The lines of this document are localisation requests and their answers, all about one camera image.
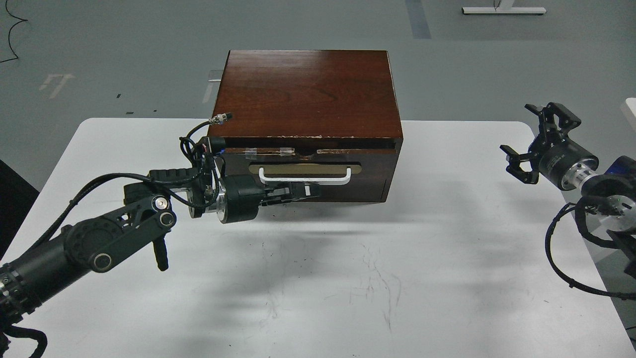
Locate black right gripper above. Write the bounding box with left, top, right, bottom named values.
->
left=500, top=102, right=598, bottom=191

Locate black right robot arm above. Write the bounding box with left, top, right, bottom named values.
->
left=500, top=102, right=636, bottom=276

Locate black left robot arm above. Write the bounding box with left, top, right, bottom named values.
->
left=1, top=168, right=321, bottom=327

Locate dark wooden cabinet box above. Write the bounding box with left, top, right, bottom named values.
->
left=208, top=50, right=403, bottom=156

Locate wooden drawer with white handle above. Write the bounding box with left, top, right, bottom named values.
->
left=222, top=148, right=399, bottom=202

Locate white table leg base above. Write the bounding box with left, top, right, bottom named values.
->
left=462, top=0, right=547, bottom=15

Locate black floor cable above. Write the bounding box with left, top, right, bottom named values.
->
left=0, top=0, right=28, bottom=63

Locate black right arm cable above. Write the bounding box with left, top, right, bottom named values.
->
left=545, top=195, right=636, bottom=300

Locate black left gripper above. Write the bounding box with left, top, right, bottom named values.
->
left=217, top=175, right=321, bottom=224

